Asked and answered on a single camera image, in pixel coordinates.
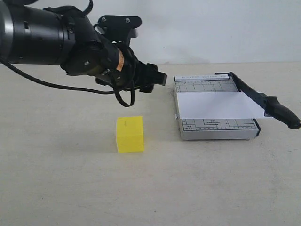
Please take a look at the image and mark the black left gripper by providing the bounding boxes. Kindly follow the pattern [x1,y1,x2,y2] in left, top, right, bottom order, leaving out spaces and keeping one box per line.
[95,60,167,93]

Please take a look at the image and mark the yellow foam cube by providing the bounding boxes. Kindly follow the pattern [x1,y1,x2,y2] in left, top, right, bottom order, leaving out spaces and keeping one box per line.
[116,116,144,153]

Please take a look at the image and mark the white paper sheet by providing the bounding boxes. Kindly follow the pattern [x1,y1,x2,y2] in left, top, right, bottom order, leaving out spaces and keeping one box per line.
[176,92,270,119]

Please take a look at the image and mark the black cutter blade lever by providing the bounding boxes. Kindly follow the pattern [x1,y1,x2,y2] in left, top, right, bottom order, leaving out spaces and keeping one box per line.
[228,72,301,129]

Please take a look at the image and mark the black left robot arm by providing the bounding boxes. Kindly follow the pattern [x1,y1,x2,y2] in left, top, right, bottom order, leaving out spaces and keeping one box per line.
[0,0,167,93]

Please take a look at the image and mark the grey metal paper cutter base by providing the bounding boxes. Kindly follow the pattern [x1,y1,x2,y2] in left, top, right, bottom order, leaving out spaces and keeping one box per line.
[174,73,261,140]

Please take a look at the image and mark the black camera cable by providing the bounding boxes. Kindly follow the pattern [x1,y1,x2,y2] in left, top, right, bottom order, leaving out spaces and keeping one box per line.
[0,44,137,108]

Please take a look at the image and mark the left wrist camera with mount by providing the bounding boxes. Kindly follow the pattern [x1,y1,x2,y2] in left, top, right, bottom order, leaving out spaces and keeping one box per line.
[94,15,142,46]

